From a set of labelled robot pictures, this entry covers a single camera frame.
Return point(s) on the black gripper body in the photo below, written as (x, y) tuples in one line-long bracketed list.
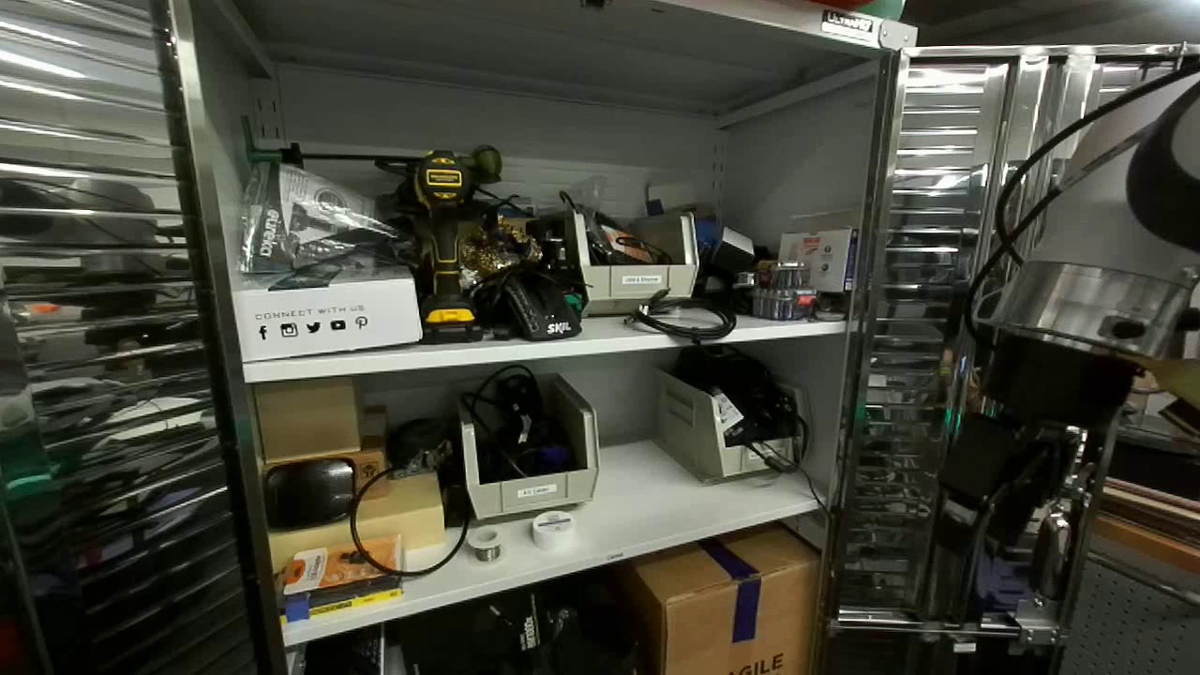
[(1034, 425)]

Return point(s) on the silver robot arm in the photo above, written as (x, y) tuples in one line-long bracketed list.
[(1089, 281)]

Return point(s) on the white box red label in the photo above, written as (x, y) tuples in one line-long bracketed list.
[(828, 256)]

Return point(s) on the brown cardboard box floor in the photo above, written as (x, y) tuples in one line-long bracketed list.
[(734, 605)]

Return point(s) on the tan cardboard box left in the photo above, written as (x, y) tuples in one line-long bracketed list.
[(309, 418)]

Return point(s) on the white printed box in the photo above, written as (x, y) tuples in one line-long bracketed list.
[(339, 315)]

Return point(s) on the battery blister pack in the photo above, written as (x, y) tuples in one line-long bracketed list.
[(781, 291)]

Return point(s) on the grey bin right middle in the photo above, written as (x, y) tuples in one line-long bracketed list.
[(712, 437)]

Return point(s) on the grey bin upper shelf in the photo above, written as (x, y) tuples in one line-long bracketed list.
[(627, 262)]

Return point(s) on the grey bin shelf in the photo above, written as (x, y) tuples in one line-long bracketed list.
[(528, 443), (627, 262)]

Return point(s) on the white tape roll right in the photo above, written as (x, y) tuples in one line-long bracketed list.
[(554, 527)]

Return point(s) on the white tape roll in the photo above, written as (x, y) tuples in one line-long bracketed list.
[(554, 527), (486, 545)]

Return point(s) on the white metal shelf unit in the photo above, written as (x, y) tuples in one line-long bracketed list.
[(736, 96)]

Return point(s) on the grey bin middle shelf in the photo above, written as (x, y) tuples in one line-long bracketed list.
[(528, 443)]

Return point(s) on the white tape roll left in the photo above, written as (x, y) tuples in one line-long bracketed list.
[(486, 545)]

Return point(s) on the yellow black power drill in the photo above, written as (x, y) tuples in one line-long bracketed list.
[(441, 191)]

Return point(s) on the orange book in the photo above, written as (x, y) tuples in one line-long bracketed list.
[(331, 580)]

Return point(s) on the black pouch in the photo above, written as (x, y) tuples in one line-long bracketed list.
[(309, 492)]

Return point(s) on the clear plastic bag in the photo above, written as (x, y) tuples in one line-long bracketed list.
[(297, 221)]

